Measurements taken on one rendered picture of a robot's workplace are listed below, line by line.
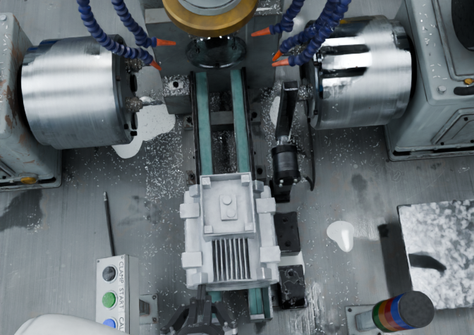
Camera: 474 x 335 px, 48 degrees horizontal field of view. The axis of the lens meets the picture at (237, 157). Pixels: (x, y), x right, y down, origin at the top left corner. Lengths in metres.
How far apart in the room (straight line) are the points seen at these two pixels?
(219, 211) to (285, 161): 0.20
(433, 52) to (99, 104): 0.70
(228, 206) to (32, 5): 0.98
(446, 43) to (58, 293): 1.06
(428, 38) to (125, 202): 0.82
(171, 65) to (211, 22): 0.42
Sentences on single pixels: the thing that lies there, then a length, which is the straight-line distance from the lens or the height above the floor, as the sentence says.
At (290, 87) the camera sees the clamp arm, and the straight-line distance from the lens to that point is 1.01.
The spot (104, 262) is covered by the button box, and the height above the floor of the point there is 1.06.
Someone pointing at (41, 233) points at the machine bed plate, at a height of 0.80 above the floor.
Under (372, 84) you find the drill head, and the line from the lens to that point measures 1.17.
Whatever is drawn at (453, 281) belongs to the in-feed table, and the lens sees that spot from 1.32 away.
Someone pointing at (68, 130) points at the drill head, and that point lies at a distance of 1.20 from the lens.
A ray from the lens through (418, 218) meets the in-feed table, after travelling 1.32.
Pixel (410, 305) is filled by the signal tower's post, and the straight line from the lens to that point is 0.96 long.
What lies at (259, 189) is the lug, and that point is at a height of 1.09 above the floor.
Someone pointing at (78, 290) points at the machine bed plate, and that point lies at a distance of 1.41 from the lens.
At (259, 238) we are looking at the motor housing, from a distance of 1.09.
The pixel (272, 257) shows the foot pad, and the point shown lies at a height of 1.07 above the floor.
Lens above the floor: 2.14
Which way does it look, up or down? 70 degrees down
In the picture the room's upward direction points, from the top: 2 degrees counter-clockwise
